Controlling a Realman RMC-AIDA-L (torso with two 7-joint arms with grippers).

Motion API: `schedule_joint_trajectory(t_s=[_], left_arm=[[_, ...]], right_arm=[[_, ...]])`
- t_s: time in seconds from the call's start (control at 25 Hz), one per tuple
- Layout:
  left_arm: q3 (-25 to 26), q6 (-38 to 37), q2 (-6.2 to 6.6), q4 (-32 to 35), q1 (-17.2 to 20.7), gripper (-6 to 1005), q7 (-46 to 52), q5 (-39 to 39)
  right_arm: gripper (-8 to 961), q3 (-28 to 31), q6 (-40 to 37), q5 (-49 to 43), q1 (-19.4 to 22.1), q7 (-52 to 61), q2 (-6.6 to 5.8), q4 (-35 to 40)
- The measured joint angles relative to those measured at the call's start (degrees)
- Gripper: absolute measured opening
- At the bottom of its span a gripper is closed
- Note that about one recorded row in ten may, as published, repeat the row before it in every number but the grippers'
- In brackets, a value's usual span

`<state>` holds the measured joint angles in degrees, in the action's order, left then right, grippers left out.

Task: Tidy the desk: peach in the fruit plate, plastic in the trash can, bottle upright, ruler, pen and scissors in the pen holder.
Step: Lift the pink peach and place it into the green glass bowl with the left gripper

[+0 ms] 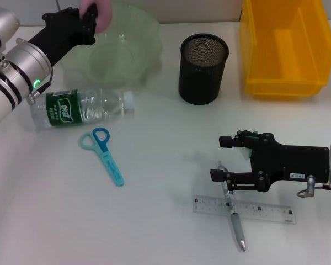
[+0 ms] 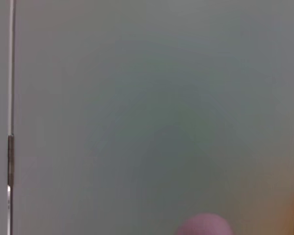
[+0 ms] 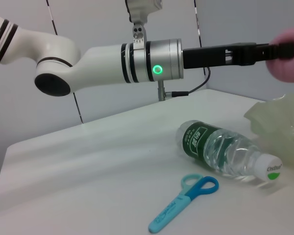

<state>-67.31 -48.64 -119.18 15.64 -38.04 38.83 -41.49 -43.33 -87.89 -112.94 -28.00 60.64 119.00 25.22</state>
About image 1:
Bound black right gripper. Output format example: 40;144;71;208
209;130;331;193

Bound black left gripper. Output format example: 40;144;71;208
27;3;99;67

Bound pink toy peach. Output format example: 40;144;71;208
79;0;114;33

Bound green glass fruit plate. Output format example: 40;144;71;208
59;4;166;89

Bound clear plastic ruler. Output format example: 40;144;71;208
193;194;297;225

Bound silver grey pen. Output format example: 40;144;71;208
217;160;247;252

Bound clear green-label water bottle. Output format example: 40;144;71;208
30;88;135;131

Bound black mesh pen holder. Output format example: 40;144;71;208
178;33;230;105

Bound blue teal scissors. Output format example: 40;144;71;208
79;127;126;187

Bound yellow plastic bin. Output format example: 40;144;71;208
239;0;331;100

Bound right gripper cable with plug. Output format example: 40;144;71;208
297;174;331;199

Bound gripper cable with plug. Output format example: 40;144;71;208
26;68;54;105
297;174;331;199

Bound left gripper cable with plug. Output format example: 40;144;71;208
26;68;54;105

